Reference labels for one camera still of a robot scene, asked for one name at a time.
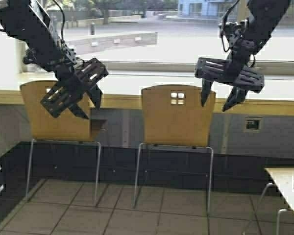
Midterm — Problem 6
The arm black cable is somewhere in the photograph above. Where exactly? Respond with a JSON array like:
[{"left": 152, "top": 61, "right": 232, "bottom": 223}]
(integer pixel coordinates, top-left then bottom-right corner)
[
  {"left": 0, "top": 0, "right": 66, "bottom": 42},
  {"left": 219, "top": 0, "right": 257, "bottom": 68}
]

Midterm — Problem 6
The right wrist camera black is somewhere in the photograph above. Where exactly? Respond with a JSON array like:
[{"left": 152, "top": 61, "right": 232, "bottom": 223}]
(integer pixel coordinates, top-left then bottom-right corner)
[{"left": 218, "top": 21, "right": 248, "bottom": 52}]

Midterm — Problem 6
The outdoor concrete bench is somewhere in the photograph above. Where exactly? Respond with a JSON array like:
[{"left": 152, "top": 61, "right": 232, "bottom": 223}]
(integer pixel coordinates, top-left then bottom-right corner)
[{"left": 66, "top": 31, "right": 158, "bottom": 55}]

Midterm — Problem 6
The wooden chair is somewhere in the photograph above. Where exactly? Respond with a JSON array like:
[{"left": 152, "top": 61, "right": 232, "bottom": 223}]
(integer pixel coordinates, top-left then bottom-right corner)
[
  {"left": 242, "top": 166, "right": 294, "bottom": 235},
  {"left": 20, "top": 80, "right": 106, "bottom": 203},
  {"left": 135, "top": 84, "right": 216, "bottom": 212}
]

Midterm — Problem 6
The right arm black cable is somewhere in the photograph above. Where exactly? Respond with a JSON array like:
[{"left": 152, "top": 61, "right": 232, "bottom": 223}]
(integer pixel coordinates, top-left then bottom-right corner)
[{"left": 219, "top": 0, "right": 257, "bottom": 68}]

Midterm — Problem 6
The long wooden counter table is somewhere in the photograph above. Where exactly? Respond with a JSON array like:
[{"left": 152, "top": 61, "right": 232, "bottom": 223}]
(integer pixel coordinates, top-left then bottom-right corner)
[{"left": 0, "top": 72, "right": 294, "bottom": 116}]

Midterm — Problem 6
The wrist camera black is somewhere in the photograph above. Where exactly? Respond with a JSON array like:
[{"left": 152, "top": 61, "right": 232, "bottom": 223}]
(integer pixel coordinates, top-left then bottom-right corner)
[
  {"left": 22, "top": 47, "right": 54, "bottom": 73},
  {"left": 218, "top": 21, "right": 248, "bottom": 52}
]

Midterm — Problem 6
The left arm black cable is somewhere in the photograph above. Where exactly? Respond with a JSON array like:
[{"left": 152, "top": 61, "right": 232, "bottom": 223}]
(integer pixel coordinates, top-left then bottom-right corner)
[{"left": 0, "top": 0, "right": 66, "bottom": 42}]

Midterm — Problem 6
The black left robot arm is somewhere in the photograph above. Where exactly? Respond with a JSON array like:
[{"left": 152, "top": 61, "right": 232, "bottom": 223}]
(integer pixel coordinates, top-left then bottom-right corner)
[{"left": 0, "top": 0, "right": 108, "bottom": 119}]

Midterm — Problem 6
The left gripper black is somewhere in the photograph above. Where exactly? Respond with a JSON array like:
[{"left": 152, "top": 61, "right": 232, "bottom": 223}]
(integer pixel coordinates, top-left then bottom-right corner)
[{"left": 41, "top": 46, "right": 109, "bottom": 119}]

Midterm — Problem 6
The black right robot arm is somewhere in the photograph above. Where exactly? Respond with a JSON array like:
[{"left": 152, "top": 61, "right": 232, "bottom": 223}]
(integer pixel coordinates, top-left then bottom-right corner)
[{"left": 195, "top": 0, "right": 291, "bottom": 112}]

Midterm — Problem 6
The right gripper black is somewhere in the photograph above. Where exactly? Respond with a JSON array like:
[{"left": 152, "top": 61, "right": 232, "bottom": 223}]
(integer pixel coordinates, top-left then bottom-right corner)
[{"left": 195, "top": 39, "right": 264, "bottom": 112}]

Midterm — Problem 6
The outdoor black bollard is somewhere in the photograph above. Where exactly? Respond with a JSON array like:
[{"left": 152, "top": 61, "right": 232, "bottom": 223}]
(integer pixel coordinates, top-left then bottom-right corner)
[{"left": 90, "top": 23, "right": 96, "bottom": 35}]

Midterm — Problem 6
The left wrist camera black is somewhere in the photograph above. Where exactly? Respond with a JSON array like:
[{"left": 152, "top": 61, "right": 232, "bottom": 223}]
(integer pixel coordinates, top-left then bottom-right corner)
[{"left": 22, "top": 47, "right": 54, "bottom": 73}]

